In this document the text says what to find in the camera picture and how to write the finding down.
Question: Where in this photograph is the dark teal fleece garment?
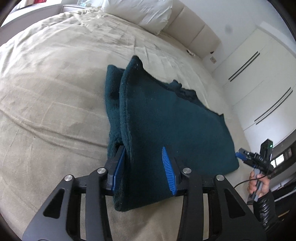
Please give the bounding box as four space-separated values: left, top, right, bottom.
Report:
105 56 239 212

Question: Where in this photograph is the black jacket right forearm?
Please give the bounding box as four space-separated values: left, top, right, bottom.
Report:
253 191 278 232

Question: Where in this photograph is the person's right hand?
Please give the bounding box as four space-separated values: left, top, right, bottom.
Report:
247 170 271 198

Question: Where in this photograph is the beige bed sheet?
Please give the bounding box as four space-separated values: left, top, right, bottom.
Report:
1 9 249 237

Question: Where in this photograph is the beige padded headboard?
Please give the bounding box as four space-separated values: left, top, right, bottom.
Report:
163 1 221 59

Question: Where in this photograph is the white pillow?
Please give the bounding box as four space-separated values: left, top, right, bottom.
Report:
101 0 173 35

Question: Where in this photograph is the red box on shelf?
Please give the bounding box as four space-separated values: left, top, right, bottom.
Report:
33 0 47 4

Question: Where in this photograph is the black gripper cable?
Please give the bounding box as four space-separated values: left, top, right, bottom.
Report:
233 170 275 189

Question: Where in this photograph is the white wardrobe with black handles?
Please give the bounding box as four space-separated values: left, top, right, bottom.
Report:
213 29 295 152

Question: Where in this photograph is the wall power socket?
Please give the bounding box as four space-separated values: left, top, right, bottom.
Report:
210 56 217 64

